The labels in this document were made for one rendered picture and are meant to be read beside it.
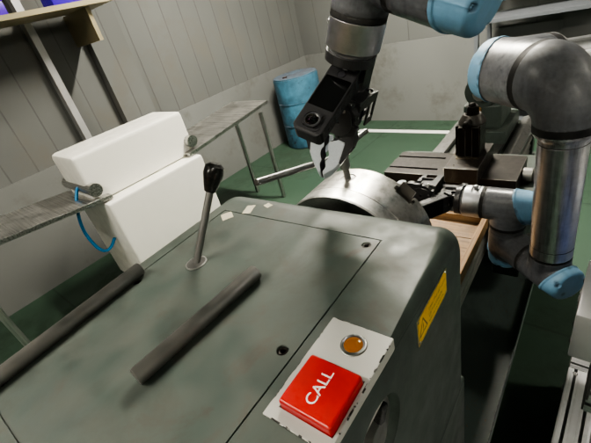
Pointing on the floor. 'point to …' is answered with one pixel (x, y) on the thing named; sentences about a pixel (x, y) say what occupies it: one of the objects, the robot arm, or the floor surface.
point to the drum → (295, 98)
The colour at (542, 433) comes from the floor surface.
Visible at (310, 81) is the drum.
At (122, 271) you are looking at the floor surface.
